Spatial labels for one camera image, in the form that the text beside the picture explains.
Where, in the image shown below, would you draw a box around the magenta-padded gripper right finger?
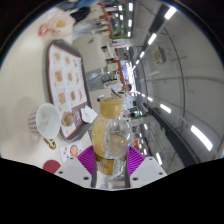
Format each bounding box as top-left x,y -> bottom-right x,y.
125,145 -> 168,189

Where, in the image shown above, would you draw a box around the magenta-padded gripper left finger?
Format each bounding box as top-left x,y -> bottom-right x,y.
54,145 -> 99,189

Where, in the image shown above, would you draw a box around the clear bottle with yellow cap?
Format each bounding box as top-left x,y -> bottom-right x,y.
90,96 -> 132,183

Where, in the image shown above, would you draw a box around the white paper napkin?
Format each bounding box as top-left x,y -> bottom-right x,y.
80,104 -> 99,124

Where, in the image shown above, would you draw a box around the white patterned mug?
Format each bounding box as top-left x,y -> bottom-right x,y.
27,102 -> 62,150

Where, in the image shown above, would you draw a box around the ceiling lights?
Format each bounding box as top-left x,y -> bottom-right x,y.
116,1 -> 214,168

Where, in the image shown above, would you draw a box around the brown food tray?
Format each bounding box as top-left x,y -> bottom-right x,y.
45,39 -> 98,143

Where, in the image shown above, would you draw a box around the ceiling air conditioner unit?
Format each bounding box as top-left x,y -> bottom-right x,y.
151,46 -> 167,66

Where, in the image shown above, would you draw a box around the clear plastic food bag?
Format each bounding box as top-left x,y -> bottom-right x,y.
38,8 -> 76,38

